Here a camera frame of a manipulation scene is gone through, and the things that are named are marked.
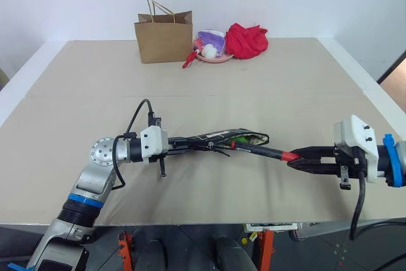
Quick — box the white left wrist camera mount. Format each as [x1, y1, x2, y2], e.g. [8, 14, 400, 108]
[139, 126, 169, 166]

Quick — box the black grid zipper pouch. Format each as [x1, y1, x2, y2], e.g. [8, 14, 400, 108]
[173, 127, 270, 159]

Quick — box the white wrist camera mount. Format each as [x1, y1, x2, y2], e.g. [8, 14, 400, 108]
[139, 126, 169, 166]
[333, 114, 380, 183]

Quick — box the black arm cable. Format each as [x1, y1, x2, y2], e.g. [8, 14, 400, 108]
[112, 98, 162, 191]
[350, 169, 406, 271]

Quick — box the red cloth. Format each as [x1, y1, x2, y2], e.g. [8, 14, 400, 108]
[225, 22, 269, 60]

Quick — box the pink plate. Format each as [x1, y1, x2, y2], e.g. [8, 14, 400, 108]
[193, 52, 235, 64]

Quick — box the orange metal stand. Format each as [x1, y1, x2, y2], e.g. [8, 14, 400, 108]
[258, 229, 274, 271]
[117, 232, 134, 271]

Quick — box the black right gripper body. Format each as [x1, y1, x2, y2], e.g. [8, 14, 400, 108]
[332, 143, 369, 191]

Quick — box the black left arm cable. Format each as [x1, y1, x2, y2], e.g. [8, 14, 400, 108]
[112, 98, 162, 191]

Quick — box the grey table frame beam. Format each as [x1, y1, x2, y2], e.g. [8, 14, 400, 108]
[296, 220, 353, 240]

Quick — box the white frame under table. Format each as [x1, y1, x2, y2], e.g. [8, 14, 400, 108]
[244, 221, 298, 232]

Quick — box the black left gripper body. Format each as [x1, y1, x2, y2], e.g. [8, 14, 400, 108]
[151, 136, 180, 178]

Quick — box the black marker with red cap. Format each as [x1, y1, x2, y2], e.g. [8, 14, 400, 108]
[230, 142, 301, 162]

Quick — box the brown door with dark frame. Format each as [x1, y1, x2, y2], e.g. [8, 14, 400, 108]
[376, 50, 406, 107]

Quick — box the red plastic clip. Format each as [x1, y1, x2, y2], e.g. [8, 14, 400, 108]
[181, 49, 198, 69]

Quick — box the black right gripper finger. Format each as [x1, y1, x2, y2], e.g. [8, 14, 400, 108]
[287, 158, 339, 176]
[291, 145, 337, 159]

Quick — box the brown paper bag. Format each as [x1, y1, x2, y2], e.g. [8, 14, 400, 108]
[133, 0, 193, 64]

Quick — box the white fluffy ball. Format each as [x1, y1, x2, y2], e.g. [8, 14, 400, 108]
[202, 44, 218, 60]

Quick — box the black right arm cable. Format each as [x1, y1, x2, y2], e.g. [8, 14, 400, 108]
[350, 169, 406, 271]

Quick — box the dark rounded shape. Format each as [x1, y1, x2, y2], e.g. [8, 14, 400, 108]
[213, 235, 258, 271]

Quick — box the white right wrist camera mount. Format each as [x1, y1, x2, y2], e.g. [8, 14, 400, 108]
[333, 114, 380, 183]

